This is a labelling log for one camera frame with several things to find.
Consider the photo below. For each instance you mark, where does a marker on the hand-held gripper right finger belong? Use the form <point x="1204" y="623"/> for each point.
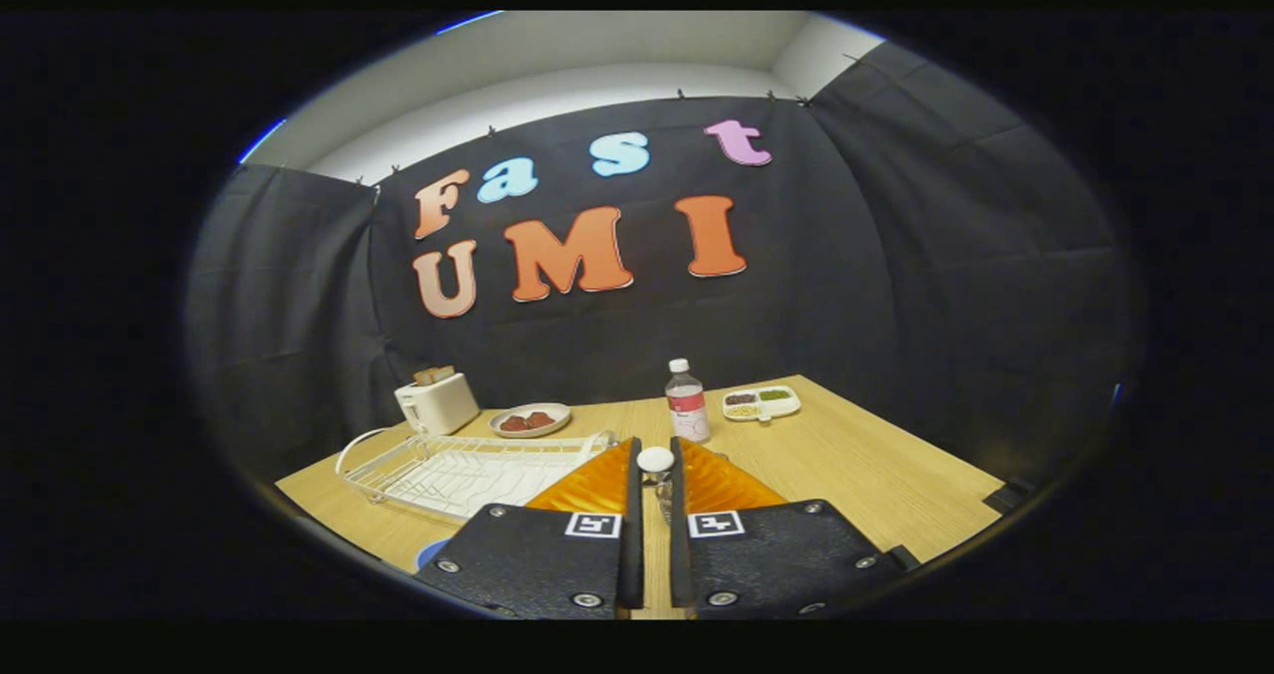
<point x="681" y="555"/>

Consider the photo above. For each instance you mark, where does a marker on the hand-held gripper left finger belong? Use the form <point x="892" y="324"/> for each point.
<point x="632" y="545"/>

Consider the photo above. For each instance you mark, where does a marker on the blue plate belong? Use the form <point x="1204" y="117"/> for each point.
<point x="433" y="555"/>

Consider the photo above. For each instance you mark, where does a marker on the beige round plate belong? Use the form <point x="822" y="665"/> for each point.
<point x="557" y="413"/>

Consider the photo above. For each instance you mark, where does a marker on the white divided condiment dish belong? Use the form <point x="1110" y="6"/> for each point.
<point x="786" y="405"/>

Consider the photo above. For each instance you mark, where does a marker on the clear water bottle red label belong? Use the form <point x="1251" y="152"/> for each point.
<point x="687" y="410"/>

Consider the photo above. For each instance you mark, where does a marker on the brown meat piece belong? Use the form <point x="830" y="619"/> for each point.
<point x="514" y="423"/>
<point x="539" y="419"/>

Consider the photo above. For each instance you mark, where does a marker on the white toaster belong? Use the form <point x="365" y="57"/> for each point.
<point x="443" y="407"/>

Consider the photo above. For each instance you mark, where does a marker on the brown toast slices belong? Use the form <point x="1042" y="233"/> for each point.
<point x="434" y="375"/>

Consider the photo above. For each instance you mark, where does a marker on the black table clamp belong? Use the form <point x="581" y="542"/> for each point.
<point x="1007" y="497"/>

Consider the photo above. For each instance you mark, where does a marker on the black backdrop cloth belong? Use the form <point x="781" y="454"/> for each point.
<point x="896" y="256"/>

